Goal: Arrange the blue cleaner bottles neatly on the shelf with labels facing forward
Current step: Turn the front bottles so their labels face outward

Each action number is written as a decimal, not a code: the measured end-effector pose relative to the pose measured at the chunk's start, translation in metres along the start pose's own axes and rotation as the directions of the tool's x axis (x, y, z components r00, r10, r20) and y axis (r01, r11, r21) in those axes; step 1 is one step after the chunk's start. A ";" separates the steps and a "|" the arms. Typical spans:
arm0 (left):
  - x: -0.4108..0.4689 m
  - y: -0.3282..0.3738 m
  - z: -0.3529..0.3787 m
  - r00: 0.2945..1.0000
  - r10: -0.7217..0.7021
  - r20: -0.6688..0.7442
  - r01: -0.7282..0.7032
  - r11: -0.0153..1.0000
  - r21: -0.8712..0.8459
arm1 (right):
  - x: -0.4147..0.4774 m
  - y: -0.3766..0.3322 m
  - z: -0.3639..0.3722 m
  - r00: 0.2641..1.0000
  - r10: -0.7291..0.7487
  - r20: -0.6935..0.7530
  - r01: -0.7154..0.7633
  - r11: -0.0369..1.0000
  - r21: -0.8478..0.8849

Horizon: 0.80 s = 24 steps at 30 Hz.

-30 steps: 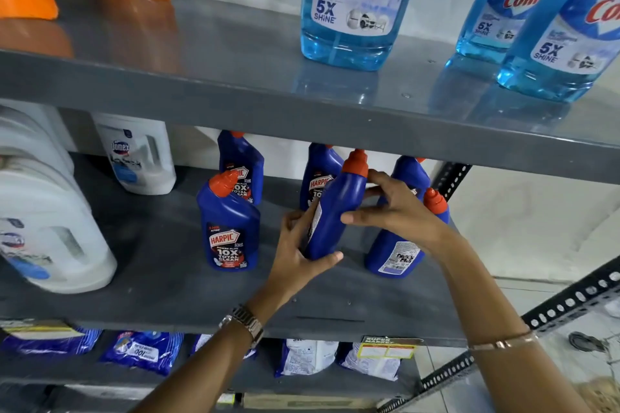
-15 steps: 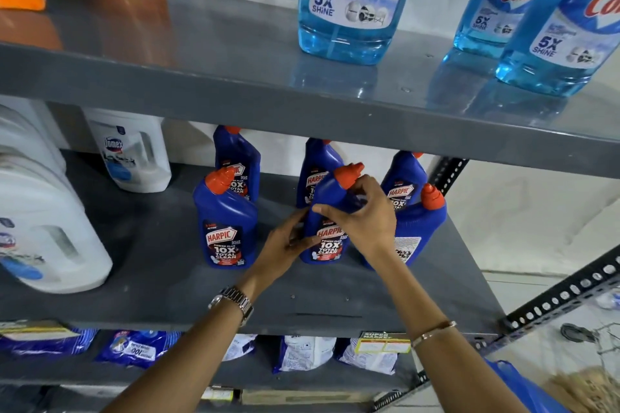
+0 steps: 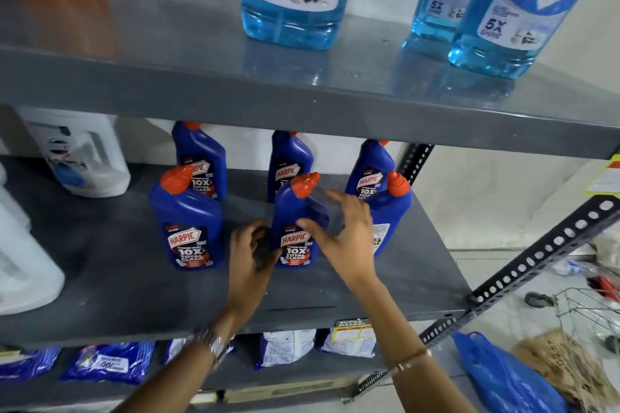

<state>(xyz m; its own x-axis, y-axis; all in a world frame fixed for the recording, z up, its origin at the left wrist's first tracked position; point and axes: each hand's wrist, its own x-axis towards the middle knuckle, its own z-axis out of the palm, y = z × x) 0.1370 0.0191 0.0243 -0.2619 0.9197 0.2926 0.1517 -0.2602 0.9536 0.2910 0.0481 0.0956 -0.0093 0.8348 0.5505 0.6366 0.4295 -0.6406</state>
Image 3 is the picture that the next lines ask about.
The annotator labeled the person's left hand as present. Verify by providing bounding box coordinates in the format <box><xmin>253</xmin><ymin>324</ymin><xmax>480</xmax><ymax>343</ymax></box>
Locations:
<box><xmin>216</xmin><ymin>219</ymin><xmax>284</xmax><ymax>327</ymax></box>

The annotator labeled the person's right hand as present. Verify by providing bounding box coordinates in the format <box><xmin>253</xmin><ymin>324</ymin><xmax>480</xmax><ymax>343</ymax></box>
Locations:
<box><xmin>295</xmin><ymin>188</ymin><xmax>380</xmax><ymax>294</ymax></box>

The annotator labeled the Harpic bottle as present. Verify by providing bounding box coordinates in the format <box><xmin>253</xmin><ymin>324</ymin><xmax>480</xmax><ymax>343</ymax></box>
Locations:
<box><xmin>269</xmin><ymin>172</ymin><xmax>331</xmax><ymax>270</ymax></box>
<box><xmin>148</xmin><ymin>165</ymin><xmax>225</xmax><ymax>272</ymax></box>

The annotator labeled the grey metal shelf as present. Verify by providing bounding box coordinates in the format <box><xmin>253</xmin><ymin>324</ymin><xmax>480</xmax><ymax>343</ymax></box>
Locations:
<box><xmin>0</xmin><ymin>0</ymin><xmax>620</xmax><ymax>413</ymax></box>

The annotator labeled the person's right forearm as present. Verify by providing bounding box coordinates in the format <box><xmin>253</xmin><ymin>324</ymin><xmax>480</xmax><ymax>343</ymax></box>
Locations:
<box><xmin>346</xmin><ymin>277</ymin><xmax>478</xmax><ymax>413</ymax></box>

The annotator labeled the person's left forearm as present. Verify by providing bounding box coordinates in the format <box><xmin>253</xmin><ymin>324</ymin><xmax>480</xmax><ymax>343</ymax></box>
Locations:
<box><xmin>114</xmin><ymin>320</ymin><xmax>243</xmax><ymax>413</ymax></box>

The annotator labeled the silver wristwatch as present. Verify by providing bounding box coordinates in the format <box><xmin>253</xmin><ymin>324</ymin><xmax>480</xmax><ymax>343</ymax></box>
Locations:
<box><xmin>193</xmin><ymin>325</ymin><xmax>229</xmax><ymax>360</ymax></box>

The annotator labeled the white and blue packet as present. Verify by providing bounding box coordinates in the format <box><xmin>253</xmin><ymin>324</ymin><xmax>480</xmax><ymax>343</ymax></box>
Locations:
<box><xmin>317</xmin><ymin>328</ymin><xmax>377</xmax><ymax>360</ymax></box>
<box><xmin>162</xmin><ymin>336</ymin><xmax>237</xmax><ymax>366</ymax></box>
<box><xmin>254</xmin><ymin>328</ymin><xmax>317</xmax><ymax>372</ymax></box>

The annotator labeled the yellow and white price tag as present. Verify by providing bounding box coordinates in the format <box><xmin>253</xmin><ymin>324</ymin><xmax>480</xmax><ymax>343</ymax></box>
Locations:
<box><xmin>331</xmin><ymin>319</ymin><xmax>377</xmax><ymax>345</ymax></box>
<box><xmin>583</xmin><ymin>154</ymin><xmax>620</xmax><ymax>197</ymax></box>

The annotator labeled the brown cardboard strip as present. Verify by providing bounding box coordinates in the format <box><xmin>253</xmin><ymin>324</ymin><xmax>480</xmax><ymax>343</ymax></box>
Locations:
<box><xmin>225</xmin><ymin>378</ymin><xmax>347</xmax><ymax>404</ymax></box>

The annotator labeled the blue plastic packet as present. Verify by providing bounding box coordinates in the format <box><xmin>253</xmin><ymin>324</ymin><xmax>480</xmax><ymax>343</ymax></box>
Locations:
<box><xmin>0</xmin><ymin>347</ymin><xmax>63</xmax><ymax>383</ymax></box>
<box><xmin>60</xmin><ymin>341</ymin><xmax>157</xmax><ymax>385</ymax></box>

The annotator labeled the black caster wheel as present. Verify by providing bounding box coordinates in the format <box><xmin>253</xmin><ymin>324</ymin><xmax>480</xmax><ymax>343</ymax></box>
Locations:
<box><xmin>524</xmin><ymin>291</ymin><xmax>558</xmax><ymax>310</ymax></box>

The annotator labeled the blue plastic bag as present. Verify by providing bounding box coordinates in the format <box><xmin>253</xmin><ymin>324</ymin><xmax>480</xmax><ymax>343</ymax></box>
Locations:
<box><xmin>453</xmin><ymin>332</ymin><xmax>570</xmax><ymax>413</ymax></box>

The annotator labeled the brown woven sack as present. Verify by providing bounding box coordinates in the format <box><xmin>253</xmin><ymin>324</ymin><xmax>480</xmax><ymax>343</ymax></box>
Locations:
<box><xmin>513</xmin><ymin>330</ymin><xmax>620</xmax><ymax>413</ymax></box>

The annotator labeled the black perforated angle post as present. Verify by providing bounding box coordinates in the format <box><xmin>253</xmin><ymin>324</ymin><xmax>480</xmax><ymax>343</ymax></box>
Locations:
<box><xmin>397</xmin><ymin>144</ymin><xmax>435</xmax><ymax>186</ymax></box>
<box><xmin>341</xmin><ymin>194</ymin><xmax>620</xmax><ymax>404</ymax></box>

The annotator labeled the thin copper bracelet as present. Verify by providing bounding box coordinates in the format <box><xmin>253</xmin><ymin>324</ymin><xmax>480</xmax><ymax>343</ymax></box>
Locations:
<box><xmin>389</xmin><ymin>348</ymin><xmax>432</xmax><ymax>378</ymax></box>

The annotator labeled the wire shopping trolley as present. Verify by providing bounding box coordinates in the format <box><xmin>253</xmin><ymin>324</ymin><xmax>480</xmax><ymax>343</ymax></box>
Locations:
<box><xmin>554</xmin><ymin>287</ymin><xmax>620</xmax><ymax>399</ymax></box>

